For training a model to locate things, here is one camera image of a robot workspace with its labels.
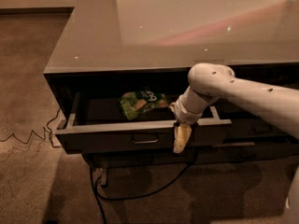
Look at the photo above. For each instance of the dark grey drawer cabinet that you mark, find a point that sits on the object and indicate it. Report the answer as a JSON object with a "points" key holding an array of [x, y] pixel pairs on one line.
{"points": [[110, 47]]}

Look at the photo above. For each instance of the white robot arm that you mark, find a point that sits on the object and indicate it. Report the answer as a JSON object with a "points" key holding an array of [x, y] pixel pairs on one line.
{"points": [[209, 82]]}

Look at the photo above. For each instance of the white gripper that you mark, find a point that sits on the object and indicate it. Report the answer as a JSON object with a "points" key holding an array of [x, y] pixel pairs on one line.
{"points": [[183, 114]]}

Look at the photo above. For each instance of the green snack bag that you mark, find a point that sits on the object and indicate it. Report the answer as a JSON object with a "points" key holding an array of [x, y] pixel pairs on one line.
{"points": [[135, 103]]}

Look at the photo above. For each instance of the grey drawer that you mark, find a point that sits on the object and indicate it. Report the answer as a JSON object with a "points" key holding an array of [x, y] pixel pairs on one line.
{"points": [[139, 158], [258, 152], [98, 126], [252, 128]]}

